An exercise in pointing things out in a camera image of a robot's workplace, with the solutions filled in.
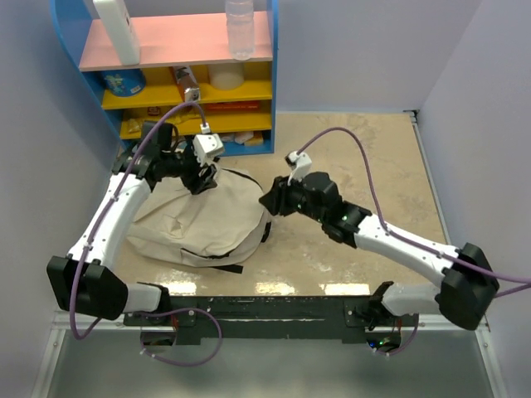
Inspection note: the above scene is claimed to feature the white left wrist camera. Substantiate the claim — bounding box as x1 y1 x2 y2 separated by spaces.
192 133 224 165

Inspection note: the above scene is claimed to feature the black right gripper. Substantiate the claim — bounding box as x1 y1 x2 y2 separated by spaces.
258 172 326 225

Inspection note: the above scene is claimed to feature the beige student backpack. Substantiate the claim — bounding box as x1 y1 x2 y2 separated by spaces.
126 167 271 274

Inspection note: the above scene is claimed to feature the yellow snack packet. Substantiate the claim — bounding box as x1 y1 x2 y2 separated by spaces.
127 119 143 134

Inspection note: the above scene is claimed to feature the clear plastic water bottle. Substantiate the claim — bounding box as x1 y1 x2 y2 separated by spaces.
225 0 255 61

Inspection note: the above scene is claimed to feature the blue snack cup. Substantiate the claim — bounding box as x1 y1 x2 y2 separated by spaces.
100 69 146 98

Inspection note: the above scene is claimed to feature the orange flat box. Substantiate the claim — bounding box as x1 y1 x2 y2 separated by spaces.
204 100 261 112

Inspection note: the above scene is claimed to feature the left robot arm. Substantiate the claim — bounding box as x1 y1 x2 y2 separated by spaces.
46 123 224 325

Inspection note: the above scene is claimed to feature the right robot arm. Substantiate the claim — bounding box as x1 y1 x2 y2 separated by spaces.
259 172 499 331

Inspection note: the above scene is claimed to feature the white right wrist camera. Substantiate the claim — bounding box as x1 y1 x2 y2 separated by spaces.
285 151 312 185

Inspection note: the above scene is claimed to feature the colourful wooden shelf unit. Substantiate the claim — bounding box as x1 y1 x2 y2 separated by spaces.
50 1 278 156

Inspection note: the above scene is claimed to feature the brown silver snack packet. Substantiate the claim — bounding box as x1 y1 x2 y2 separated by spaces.
171 66 201 102

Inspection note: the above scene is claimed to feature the white round container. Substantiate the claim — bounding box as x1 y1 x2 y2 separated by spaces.
207 63 245 90

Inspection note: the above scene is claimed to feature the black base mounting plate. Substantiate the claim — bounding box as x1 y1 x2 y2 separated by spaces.
124 295 417 347

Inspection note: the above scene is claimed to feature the white rectangular bottle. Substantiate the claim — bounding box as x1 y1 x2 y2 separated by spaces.
93 0 141 66

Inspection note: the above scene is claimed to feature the aluminium rail frame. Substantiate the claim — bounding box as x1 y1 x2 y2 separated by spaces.
28 108 509 398

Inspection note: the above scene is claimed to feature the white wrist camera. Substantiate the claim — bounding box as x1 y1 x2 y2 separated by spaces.
285 151 312 185
192 133 224 165

